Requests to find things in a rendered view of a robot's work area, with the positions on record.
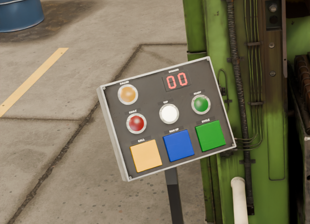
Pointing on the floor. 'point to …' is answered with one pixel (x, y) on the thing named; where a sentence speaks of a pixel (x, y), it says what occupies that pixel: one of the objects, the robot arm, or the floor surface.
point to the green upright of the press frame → (279, 142)
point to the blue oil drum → (20, 10)
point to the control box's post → (174, 195)
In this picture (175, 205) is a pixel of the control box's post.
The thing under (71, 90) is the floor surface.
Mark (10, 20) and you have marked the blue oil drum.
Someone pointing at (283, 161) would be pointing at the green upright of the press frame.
